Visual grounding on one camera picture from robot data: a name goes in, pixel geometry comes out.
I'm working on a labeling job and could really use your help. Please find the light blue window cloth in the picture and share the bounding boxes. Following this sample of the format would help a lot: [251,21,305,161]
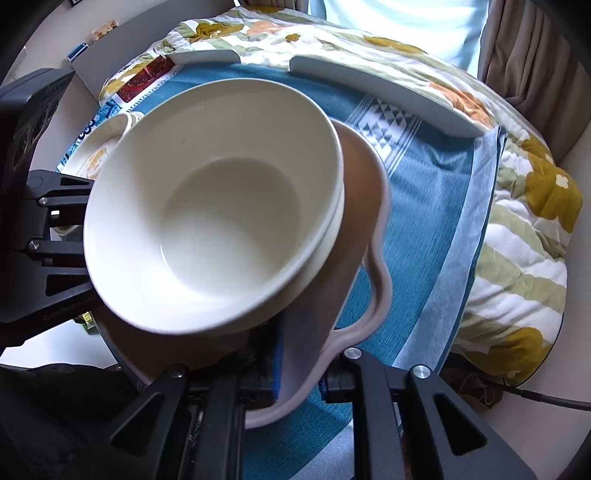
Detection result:
[308,0,489,77]

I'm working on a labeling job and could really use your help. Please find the pink eared bowl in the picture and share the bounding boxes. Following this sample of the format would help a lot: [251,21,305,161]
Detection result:
[94,121,393,429]

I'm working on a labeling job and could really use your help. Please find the blue tablecloth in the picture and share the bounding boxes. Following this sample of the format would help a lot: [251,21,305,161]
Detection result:
[55,62,509,480]

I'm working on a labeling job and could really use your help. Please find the white duck plate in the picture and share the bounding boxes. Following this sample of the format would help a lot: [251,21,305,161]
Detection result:
[57,112,143,180]

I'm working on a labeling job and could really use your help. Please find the floral quilt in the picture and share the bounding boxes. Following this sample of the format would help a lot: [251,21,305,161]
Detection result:
[98,2,583,386]

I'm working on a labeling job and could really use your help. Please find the black cable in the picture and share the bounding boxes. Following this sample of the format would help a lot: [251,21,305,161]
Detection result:
[479,375,591,411]

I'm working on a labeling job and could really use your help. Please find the white cup bowl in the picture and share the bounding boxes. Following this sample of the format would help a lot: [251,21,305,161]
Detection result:
[83,79,344,335]

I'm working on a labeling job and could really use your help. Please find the cream bowl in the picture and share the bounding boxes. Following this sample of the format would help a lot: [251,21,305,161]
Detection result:
[222,191,345,335]

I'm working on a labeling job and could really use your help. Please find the grey headboard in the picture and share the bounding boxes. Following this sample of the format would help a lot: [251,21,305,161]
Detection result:
[72,0,235,99]

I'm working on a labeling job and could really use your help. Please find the right brown curtain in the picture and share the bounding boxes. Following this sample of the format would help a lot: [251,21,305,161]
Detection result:
[478,1,590,162]

